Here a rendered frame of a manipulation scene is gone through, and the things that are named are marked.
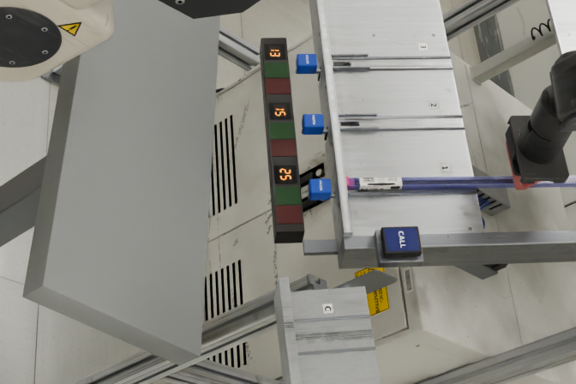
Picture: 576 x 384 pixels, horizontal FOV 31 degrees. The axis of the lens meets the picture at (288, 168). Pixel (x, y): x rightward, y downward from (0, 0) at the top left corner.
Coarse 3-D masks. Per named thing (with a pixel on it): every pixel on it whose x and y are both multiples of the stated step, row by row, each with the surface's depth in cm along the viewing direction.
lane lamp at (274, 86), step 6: (270, 78) 157; (276, 78) 157; (282, 78) 157; (288, 78) 157; (270, 84) 156; (276, 84) 156; (282, 84) 156; (288, 84) 156; (270, 90) 155; (276, 90) 156; (282, 90) 156; (288, 90) 156
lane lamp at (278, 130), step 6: (270, 126) 152; (276, 126) 152; (282, 126) 152; (288, 126) 152; (270, 132) 152; (276, 132) 152; (282, 132) 152; (288, 132) 152; (270, 138) 151; (276, 138) 151; (282, 138) 151; (288, 138) 151; (294, 138) 151
